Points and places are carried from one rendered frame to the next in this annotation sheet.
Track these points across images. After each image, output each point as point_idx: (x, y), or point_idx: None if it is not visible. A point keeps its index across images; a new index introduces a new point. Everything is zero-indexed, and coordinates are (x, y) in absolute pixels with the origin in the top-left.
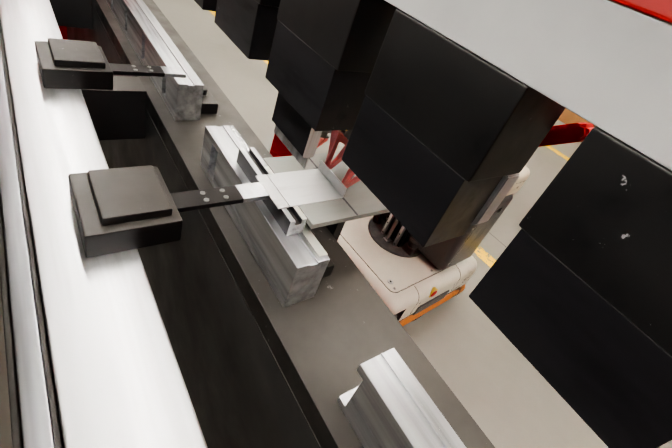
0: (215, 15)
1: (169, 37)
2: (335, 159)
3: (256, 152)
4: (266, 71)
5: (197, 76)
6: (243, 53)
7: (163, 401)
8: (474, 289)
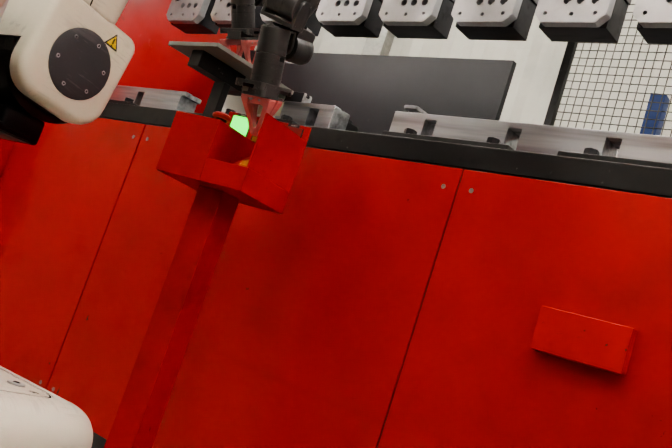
0: (379, 33)
1: (505, 121)
2: (250, 59)
3: (300, 92)
4: (318, 33)
5: (411, 112)
6: (340, 36)
7: None
8: (217, 31)
